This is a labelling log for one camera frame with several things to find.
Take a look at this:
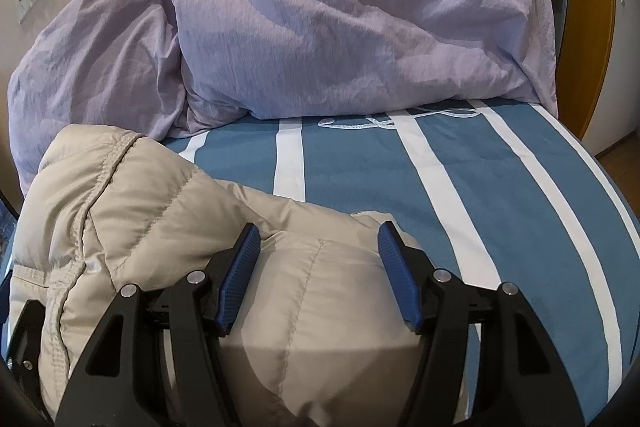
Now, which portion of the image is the beige puffer jacket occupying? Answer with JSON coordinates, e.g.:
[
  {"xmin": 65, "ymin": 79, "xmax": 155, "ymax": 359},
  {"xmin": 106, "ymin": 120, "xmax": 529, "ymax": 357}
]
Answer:
[{"xmin": 9, "ymin": 123, "xmax": 436, "ymax": 427}]

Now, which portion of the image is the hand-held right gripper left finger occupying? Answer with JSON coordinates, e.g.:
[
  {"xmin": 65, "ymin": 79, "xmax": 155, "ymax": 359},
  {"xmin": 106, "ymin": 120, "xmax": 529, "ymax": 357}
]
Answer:
[{"xmin": 54, "ymin": 222, "xmax": 262, "ymax": 427}]

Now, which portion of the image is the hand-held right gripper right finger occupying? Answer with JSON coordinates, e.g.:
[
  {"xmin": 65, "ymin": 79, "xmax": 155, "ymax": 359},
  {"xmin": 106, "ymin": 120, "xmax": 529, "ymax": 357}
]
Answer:
[{"xmin": 377, "ymin": 221, "xmax": 586, "ymax": 427}]

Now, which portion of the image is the lavender duvet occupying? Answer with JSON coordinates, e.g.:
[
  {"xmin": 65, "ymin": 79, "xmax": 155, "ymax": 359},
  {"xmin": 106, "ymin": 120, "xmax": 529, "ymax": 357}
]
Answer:
[{"xmin": 7, "ymin": 0, "xmax": 559, "ymax": 195}]

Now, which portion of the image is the blue white striped bed sheet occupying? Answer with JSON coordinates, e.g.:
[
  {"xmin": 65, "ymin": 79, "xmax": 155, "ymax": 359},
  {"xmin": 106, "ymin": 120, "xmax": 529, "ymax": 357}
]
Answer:
[{"xmin": 162, "ymin": 99, "xmax": 640, "ymax": 427}]

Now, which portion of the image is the orange wooden door frame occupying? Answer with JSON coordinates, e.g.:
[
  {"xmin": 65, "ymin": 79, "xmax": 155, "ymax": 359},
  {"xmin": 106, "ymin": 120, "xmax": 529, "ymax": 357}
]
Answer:
[{"xmin": 559, "ymin": 0, "xmax": 617, "ymax": 144}]

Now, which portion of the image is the white cable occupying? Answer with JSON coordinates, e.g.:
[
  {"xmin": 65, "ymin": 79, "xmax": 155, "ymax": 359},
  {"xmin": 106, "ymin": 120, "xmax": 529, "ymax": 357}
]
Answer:
[{"xmin": 317, "ymin": 107, "xmax": 482, "ymax": 130}]

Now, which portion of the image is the white door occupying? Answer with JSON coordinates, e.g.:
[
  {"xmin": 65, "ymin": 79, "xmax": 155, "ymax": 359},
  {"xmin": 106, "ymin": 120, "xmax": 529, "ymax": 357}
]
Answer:
[{"xmin": 582, "ymin": 0, "xmax": 640, "ymax": 160}]

